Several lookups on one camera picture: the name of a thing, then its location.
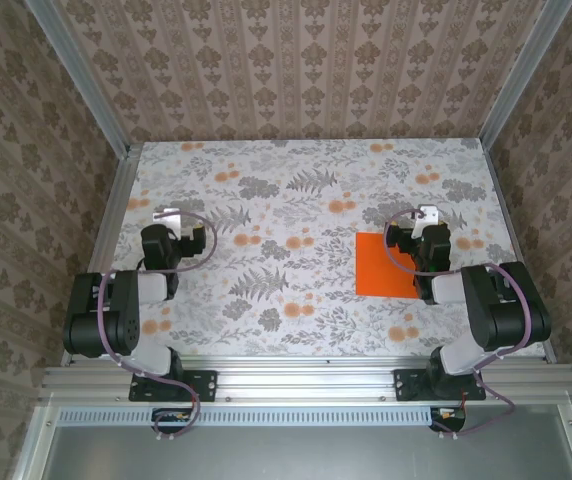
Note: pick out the orange paper sheet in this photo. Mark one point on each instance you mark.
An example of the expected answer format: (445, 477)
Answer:
(381, 265)

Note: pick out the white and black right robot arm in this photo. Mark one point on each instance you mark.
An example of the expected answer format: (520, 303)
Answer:
(501, 310)

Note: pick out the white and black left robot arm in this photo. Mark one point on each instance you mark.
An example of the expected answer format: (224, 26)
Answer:
(126, 320)

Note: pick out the grey sheet metal panel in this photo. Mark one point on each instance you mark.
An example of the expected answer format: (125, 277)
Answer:
(291, 455)

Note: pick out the floral patterned table mat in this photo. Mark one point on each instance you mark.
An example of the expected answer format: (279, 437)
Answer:
(266, 165)

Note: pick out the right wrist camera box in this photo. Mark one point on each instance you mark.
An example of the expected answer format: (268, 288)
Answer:
(427, 214)

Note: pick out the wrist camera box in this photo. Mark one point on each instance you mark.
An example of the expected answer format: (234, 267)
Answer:
(427, 214)
(167, 218)

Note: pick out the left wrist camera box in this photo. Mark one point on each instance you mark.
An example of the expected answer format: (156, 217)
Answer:
(167, 218)

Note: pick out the aluminium table side rail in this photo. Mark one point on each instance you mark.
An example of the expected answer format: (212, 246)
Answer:
(116, 200)
(502, 200)

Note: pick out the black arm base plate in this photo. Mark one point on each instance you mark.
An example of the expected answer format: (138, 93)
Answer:
(406, 385)
(206, 385)

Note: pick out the aluminium frame post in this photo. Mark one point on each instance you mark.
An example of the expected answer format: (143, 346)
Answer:
(86, 75)
(516, 75)

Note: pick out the aluminium frame cross rail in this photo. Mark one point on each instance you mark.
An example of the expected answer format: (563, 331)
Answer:
(306, 380)

